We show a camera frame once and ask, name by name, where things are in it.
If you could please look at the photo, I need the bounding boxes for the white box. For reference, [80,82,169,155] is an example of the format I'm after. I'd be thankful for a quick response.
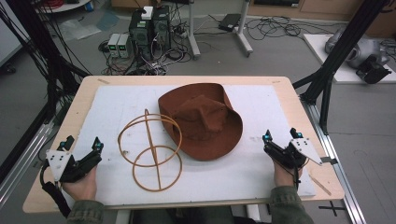
[141,6,154,21]

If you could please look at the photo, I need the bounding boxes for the golden wire hat stand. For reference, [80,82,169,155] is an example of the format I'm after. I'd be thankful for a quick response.
[117,108,184,192]

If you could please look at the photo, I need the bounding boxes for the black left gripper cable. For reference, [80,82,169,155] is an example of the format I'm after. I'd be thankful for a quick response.
[39,161,72,219]

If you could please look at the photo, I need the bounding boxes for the white floor board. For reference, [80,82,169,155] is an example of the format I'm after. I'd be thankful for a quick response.
[303,33,396,85]

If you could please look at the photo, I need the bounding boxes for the brown brimmed hat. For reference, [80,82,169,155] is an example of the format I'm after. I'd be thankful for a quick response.
[157,82,244,162]

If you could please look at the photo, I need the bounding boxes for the thin wooden strip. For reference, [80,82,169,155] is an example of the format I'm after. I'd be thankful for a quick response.
[307,174,332,197]

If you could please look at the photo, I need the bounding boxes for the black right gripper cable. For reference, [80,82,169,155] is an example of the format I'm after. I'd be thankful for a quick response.
[291,167,302,191]

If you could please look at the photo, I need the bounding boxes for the white stand leg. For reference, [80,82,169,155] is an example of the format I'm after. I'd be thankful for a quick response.
[186,0,202,62]
[234,0,254,58]

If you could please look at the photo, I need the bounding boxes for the black flat box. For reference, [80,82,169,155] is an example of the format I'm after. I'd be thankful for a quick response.
[218,12,243,33]

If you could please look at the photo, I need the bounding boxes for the white round table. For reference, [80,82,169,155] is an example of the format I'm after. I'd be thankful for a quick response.
[35,0,92,14]

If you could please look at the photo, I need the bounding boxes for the clear plastic sheet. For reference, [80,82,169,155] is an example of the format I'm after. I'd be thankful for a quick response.
[58,18,103,42]

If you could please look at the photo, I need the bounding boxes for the black metal frame with cables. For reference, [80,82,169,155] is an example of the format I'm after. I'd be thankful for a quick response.
[0,0,92,185]

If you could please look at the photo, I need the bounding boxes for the black computer tower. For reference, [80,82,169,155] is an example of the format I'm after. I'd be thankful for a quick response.
[128,8,154,61]
[151,5,173,53]

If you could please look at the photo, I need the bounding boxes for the black device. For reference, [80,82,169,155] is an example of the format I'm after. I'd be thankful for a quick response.
[355,55,393,85]

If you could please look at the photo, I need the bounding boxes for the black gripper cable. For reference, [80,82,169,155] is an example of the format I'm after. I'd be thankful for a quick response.
[291,167,302,191]
[39,161,72,219]

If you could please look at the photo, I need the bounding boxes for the grey power supply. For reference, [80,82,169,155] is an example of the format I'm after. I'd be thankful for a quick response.
[106,33,121,58]
[117,33,134,59]

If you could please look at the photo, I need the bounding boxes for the grey robot shell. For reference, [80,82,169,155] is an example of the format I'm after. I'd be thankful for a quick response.
[324,27,390,70]

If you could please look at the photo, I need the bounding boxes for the person's right hand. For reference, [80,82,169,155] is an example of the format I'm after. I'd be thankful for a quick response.
[273,157,304,188]

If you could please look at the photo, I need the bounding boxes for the tangle of black floor cables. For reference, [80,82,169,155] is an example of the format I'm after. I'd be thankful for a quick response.
[245,14,335,42]

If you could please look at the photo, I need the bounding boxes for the white foam mat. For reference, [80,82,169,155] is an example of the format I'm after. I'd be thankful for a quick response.
[70,84,317,207]

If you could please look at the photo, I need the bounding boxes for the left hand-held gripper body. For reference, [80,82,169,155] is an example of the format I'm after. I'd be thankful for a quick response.
[45,148,103,184]

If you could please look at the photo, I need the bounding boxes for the person's legs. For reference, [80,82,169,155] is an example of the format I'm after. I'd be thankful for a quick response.
[130,205,250,224]

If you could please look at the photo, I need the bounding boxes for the teal plastic sheet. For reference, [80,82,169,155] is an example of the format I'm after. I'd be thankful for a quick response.
[95,10,120,32]

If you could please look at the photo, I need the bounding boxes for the tangle of computer cables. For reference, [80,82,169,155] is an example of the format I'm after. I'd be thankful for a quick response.
[97,18,195,77]

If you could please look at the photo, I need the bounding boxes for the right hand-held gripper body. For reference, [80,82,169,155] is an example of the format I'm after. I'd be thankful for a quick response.
[263,137,324,171]

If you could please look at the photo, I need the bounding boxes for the aluminium rail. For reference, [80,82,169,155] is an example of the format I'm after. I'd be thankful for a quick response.
[0,120,54,208]
[299,94,369,224]

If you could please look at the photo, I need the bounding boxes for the person's left hand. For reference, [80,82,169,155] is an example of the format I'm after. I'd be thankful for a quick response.
[62,165,98,202]

